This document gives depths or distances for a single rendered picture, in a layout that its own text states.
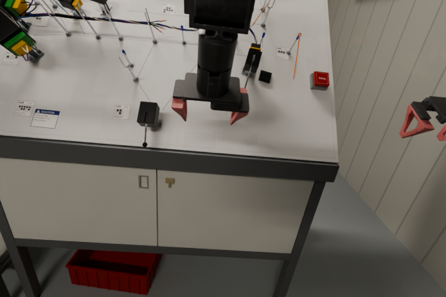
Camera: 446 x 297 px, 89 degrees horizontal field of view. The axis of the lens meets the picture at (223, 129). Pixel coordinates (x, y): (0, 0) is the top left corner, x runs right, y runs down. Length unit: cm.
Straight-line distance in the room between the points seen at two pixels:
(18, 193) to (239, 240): 82
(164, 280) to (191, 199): 67
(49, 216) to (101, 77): 55
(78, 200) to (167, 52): 61
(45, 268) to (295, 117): 144
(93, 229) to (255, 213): 62
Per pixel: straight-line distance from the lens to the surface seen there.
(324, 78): 86
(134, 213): 95
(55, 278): 159
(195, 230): 97
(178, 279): 145
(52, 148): 85
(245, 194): 85
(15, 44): 86
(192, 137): 72
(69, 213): 105
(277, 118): 78
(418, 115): 62
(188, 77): 43
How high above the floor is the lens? 122
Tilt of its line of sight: 24 degrees down
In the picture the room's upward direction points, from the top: 7 degrees clockwise
